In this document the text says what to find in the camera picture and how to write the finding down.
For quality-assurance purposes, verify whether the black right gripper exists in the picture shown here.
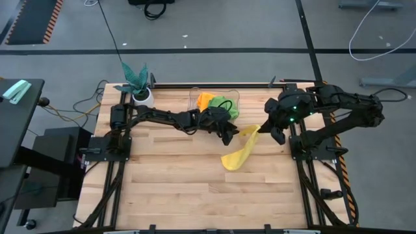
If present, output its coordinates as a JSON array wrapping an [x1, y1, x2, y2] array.
[[258, 97, 287, 146]]

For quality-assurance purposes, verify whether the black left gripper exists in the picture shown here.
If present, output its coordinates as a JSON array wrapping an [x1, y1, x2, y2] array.
[[207, 107, 241, 146]]

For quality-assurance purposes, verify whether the dark green microfiber towel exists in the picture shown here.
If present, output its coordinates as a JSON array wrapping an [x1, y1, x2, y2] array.
[[207, 95, 240, 121]]

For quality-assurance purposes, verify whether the yellow microfiber towel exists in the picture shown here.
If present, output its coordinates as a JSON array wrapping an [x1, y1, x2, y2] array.
[[220, 123, 262, 172]]

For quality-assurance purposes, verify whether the orange microfiber towel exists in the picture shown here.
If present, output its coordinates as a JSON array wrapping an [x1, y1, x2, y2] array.
[[196, 92, 217, 113]]

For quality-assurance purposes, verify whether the clear plastic bin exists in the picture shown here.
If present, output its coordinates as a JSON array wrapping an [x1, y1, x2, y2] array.
[[187, 86, 241, 124]]

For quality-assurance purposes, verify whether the artificial plant in white pot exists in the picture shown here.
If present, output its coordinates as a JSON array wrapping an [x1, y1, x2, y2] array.
[[113, 62, 155, 109]]

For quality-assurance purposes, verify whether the grey desk foot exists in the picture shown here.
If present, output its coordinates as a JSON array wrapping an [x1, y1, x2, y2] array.
[[358, 62, 416, 90], [338, 0, 406, 10]]

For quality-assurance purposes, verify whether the black equipment cart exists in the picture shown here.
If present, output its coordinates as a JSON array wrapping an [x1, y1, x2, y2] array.
[[13, 126, 92, 211]]

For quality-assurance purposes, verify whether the black side desk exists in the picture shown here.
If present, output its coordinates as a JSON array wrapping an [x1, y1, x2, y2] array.
[[0, 77, 46, 169]]

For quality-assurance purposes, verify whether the mint green stapler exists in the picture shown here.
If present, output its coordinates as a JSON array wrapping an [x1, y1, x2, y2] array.
[[2, 79, 33, 105]]

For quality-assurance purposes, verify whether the black caster wheel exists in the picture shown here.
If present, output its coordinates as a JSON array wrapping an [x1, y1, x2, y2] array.
[[23, 218, 38, 231]]

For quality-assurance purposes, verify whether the black mat with orange edge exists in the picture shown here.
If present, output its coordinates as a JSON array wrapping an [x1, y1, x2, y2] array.
[[4, 0, 65, 46]]

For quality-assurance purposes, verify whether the orange black cable protector strip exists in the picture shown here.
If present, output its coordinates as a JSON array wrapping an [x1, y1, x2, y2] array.
[[321, 80, 359, 228]]

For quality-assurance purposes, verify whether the black clamp handle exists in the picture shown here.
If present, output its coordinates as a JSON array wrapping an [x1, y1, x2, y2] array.
[[319, 187, 344, 201]]

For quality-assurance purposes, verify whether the long white floor cable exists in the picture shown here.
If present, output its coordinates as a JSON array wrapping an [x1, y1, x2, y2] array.
[[348, 0, 416, 62]]

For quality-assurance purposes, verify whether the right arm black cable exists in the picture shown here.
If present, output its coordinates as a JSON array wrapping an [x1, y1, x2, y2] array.
[[372, 87, 408, 103]]

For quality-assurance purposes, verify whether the black and yellow cable bundle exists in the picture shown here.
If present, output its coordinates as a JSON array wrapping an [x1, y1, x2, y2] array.
[[48, 79, 111, 126]]

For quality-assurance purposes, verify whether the coiled black floor cable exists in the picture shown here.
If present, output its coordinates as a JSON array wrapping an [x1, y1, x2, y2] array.
[[143, 2, 168, 21]]

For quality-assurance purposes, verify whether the thin black hanging cable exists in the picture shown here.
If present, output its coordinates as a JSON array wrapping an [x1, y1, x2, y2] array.
[[96, 0, 124, 64]]

